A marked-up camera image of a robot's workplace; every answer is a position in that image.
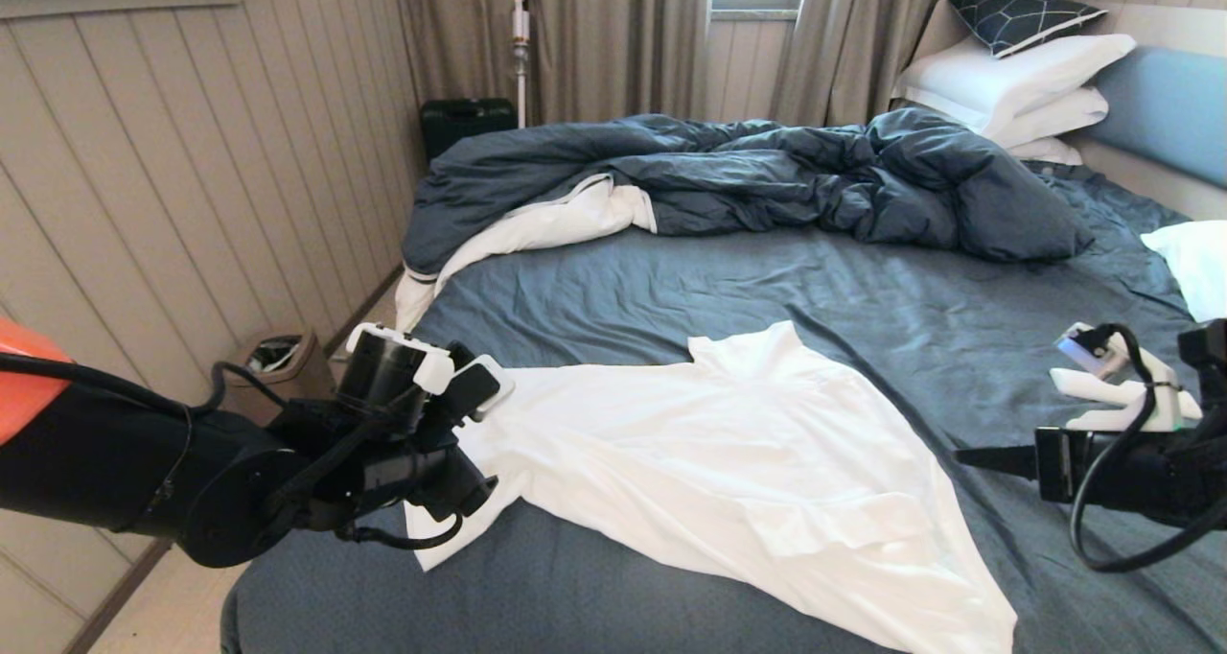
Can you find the dark geometric patterned cushion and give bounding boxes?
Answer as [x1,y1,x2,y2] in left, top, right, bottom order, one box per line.
[947,0,1110,58]

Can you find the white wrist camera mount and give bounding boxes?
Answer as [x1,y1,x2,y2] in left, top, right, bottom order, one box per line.
[345,323,514,423]
[1054,323,1204,432]

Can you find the blue patterned bed sheet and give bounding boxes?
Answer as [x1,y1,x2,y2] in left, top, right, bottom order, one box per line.
[219,160,1227,654]

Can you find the beige trash bin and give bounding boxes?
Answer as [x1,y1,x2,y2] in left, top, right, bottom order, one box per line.
[222,331,338,427]

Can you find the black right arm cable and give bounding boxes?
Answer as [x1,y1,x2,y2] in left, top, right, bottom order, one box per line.
[1067,324,1227,573]

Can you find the blue padded headboard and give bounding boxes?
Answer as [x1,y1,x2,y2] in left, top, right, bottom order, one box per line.
[1088,45,1227,190]

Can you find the crumpled bin liner bag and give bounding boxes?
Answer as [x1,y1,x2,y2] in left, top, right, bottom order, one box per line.
[249,338,303,374]

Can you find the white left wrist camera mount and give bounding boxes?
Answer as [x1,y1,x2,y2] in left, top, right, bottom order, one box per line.
[345,323,514,423]

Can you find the white pillow without stack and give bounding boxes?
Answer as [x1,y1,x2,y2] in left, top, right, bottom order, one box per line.
[1141,220,1227,324]

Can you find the beige upholstered bed frame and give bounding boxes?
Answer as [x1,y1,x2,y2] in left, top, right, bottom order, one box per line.
[1072,134,1227,222]

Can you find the flat white pillow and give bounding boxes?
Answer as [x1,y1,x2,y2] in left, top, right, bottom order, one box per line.
[1007,136,1084,166]

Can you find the black suitcase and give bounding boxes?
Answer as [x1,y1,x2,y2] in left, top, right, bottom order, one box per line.
[420,96,519,161]

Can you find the narrow beige curtain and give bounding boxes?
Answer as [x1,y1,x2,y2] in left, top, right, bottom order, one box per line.
[770,0,1007,128]

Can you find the blue duvet with white lining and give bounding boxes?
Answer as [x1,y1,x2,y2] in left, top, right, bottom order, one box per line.
[395,107,1097,348]

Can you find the large white pillow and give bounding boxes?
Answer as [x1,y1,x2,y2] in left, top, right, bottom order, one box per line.
[891,31,1140,137]

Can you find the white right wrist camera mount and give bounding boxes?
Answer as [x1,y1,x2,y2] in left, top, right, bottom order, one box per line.
[1054,323,1204,432]

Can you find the white t-shirt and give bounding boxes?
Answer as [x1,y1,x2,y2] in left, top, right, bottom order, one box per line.
[405,320,1017,654]

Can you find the medium white pillow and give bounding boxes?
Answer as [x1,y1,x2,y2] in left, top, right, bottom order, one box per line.
[987,85,1111,149]

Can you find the white stick vacuum cleaner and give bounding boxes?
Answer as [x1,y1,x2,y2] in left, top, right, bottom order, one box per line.
[511,0,531,128]

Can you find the wide beige curtain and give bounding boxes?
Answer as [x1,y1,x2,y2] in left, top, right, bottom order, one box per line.
[388,0,712,128]

